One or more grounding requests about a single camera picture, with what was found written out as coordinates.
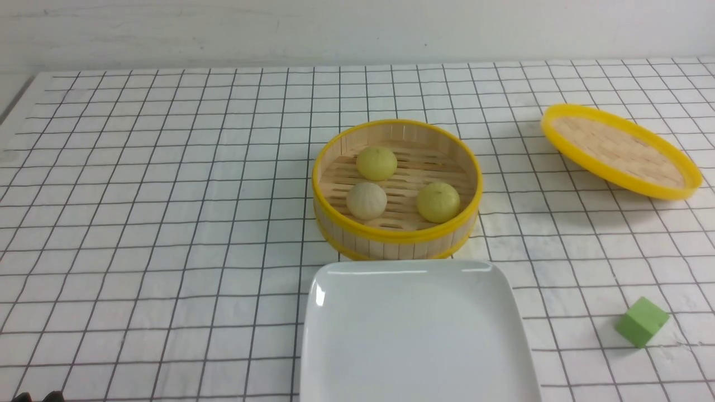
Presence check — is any white steamed bun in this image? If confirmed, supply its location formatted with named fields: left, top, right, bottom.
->
left=346, top=181, right=387, bottom=221

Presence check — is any yellow bun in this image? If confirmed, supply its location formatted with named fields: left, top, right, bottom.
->
left=356, top=147, right=398, bottom=181
left=416, top=181, right=461, bottom=224

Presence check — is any white square plate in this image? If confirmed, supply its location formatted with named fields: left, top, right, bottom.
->
left=299, top=259, right=542, bottom=401

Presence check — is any yellow bamboo steamer basket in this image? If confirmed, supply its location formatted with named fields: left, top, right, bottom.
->
left=312, top=119, right=483, bottom=260

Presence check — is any white grid tablecloth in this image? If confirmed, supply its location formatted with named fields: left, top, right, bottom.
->
left=1, top=57, right=714, bottom=401

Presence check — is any yellow bamboo steamer lid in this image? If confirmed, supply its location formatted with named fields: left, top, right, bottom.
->
left=541, top=104, right=704, bottom=200

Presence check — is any green cube block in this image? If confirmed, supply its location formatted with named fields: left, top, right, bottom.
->
left=614, top=297, right=671, bottom=349

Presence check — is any dark object at edge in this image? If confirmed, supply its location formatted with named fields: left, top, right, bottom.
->
left=11, top=391, right=66, bottom=402

